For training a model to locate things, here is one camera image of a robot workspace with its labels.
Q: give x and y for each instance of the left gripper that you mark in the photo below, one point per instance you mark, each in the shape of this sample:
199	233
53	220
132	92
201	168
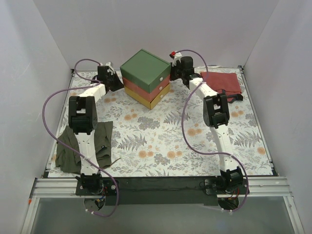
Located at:
115	81

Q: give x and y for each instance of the aluminium frame rail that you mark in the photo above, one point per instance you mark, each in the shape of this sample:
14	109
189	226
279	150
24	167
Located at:
163	205

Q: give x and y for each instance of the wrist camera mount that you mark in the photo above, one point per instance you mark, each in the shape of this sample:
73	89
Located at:
176	56
106	69

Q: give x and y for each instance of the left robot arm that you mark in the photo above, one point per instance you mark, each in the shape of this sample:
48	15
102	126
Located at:
83	120

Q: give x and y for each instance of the red folded cloth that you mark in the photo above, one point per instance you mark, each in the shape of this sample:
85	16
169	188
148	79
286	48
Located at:
224	83

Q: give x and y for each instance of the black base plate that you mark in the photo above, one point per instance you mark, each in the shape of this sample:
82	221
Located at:
173	190

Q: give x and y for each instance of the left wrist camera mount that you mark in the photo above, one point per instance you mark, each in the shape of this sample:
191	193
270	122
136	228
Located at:
106	69

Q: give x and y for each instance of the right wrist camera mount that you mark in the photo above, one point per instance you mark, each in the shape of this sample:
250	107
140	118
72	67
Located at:
176	56

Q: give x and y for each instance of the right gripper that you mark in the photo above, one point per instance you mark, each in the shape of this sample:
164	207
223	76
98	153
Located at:
175	73

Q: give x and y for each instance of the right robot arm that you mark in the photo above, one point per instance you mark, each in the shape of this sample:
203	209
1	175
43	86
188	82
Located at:
215	115

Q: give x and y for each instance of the olive green folded cloth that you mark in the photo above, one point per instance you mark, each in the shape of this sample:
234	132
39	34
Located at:
69	161

